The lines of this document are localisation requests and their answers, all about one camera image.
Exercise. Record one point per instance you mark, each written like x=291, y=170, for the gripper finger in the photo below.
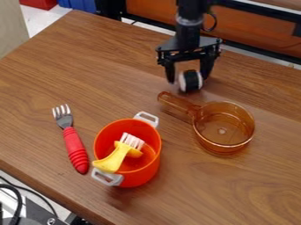
x=207, y=66
x=170, y=73

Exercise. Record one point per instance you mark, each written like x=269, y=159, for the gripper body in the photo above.
x=188, y=48

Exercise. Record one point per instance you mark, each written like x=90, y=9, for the orange wooden bench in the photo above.
x=235, y=20

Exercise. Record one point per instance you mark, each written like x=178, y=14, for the amber transparent pan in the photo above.
x=219, y=124

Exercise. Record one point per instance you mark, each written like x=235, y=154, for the yellow brush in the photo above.
x=120, y=153

